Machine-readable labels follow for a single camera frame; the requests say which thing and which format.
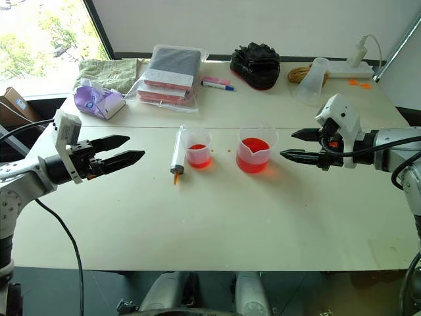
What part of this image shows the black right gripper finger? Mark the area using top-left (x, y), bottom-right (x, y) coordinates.
top-left (279, 148), bottom-right (322, 166)
top-left (291, 128), bottom-right (325, 143)

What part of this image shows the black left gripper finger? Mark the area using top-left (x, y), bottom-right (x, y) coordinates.
top-left (91, 134), bottom-right (131, 155)
top-left (103, 149), bottom-right (146, 176)

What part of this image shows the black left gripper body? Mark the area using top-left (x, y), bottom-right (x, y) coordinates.
top-left (67, 140), bottom-right (107, 181)

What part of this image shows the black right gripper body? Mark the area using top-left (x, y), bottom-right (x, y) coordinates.
top-left (316, 119), bottom-right (345, 171)

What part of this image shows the large beaker red liquid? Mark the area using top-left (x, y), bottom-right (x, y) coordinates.
top-left (235, 122), bottom-right (280, 174)

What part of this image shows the clear syringe with orange tip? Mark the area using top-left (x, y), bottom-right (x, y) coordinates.
top-left (169, 124), bottom-right (189, 186)

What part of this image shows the small beaker red liquid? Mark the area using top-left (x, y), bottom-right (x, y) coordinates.
top-left (181, 128), bottom-right (213, 170)

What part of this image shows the purple tissue pack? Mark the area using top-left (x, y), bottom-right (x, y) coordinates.
top-left (72, 78), bottom-right (128, 120)

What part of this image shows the clear plastic flask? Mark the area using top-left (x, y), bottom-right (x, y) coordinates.
top-left (289, 57), bottom-right (331, 107)

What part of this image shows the clear plastic zip bag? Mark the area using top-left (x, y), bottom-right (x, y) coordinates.
top-left (124, 43), bottom-right (209, 115)

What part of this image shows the pink edged notebook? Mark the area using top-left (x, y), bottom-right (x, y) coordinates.
top-left (136, 82), bottom-right (191, 105)

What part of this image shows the green towel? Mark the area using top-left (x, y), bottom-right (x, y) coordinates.
top-left (74, 57), bottom-right (139, 95)

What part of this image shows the white power strip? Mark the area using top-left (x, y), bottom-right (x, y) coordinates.
top-left (324, 61), bottom-right (376, 80)

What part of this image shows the black crumpled cloth bundle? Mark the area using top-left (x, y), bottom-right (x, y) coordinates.
top-left (230, 41), bottom-right (282, 92)

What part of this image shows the brown cardboard box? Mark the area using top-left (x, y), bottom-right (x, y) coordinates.
top-left (0, 86), bottom-right (44, 132)

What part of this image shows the white charger plug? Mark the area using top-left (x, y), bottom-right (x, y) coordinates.
top-left (348, 36), bottom-right (369, 67)

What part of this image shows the grey notebook with white band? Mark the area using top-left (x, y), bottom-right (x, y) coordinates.
top-left (144, 47), bottom-right (203, 92)

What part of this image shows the white marker with blue cap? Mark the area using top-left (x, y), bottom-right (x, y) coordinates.
top-left (201, 80), bottom-right (236, 92)

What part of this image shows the pink marker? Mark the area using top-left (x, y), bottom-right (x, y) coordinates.
top-left (202, 76), bottom-right (230, 86)

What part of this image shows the grey metal pole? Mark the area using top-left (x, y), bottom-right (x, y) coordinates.
top-left (372, 13), bottom-right (421, 83)

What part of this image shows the grey rounded shell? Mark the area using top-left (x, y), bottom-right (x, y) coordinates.
top-left (234, 271), bottom-right (272, 316)
top-left (139, 271), bottom-right (185, 313)

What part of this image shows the black rounded part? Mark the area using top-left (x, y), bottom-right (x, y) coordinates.
top-left (179, 271), bottom-right (200, 312)

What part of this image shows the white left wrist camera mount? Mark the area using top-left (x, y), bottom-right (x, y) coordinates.
top-left (52, 109), bottom-right (83, 185)

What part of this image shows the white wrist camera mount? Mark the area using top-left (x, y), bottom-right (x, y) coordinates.
top-left (52, 109), bottom-right (83, 185)
top-left (314, 93), bottom-right (362, 169)

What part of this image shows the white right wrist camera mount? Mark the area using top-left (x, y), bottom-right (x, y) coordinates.
top-left (314, 93), bottom-right (362, 169)

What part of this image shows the brown rope coil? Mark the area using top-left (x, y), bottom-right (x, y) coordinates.
top-left (287, 64), bottom-right (330, 85)

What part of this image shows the white charger cable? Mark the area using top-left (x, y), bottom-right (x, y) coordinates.
top-left (361, 33), bottom-right (384, 78)

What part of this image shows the dark window frame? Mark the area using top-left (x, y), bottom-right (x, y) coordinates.
top-left (82, 0), bottom-right (116, 62)

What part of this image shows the small metal bracket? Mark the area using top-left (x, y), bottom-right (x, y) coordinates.
top-left (116, 297), bottom-right (139, 313)

